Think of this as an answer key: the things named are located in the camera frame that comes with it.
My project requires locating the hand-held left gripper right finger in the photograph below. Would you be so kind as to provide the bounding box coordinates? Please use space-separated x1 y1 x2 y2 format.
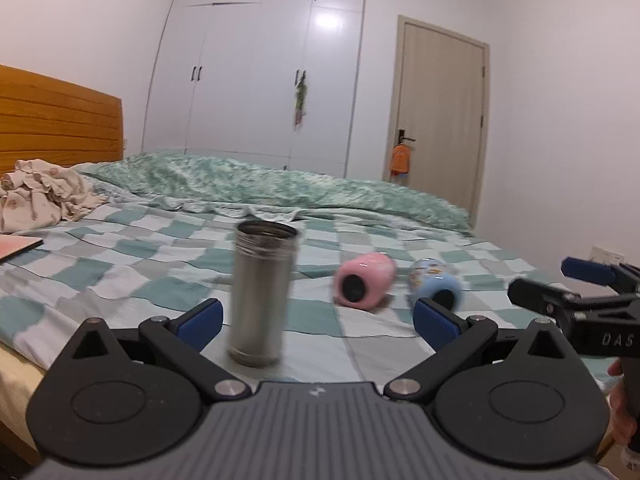
384 297 581 403

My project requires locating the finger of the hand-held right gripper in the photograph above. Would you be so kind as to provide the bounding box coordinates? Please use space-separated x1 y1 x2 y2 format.
507 277 583 319
560 256 640 293

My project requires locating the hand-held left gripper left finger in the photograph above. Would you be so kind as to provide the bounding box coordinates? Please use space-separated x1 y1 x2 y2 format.
70 298 252 403

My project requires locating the stainless steel cup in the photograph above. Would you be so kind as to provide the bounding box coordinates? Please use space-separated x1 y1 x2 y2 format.
227 219 300 368

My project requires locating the blue printed cup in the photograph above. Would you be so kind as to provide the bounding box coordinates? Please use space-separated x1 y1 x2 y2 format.
407 258 463 311

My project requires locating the pink cup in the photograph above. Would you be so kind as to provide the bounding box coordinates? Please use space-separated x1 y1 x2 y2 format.
333 253 398 309

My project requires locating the person's right hand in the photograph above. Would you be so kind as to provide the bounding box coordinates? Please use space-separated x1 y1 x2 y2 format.
607 359 634 448

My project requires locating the checkered bed sheet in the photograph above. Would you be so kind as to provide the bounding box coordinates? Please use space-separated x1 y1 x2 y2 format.
0 192 623 463

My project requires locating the green floral duvet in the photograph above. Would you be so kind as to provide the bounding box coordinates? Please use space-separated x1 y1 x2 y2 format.
79 152 472 235

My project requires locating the orange hanging bag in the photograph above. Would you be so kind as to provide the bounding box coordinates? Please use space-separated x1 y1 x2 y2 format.
390 143 412 177

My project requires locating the beige wooden door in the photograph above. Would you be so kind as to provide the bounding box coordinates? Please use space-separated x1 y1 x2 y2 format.
384 14 492 228

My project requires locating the pink book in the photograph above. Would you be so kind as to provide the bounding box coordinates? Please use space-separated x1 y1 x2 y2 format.
0 233 45 264

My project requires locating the beige crumpled cloth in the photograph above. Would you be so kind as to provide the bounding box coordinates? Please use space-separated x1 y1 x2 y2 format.
0 158 109 234

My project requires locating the hanging ornament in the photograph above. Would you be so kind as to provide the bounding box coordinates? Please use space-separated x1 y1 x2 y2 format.
292 72 309 132

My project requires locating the wooden headboard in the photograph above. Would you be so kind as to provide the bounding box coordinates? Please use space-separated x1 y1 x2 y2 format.
0 64 125 175

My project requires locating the white wardrobe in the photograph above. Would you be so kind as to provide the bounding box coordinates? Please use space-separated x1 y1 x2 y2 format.
141 0 369 180

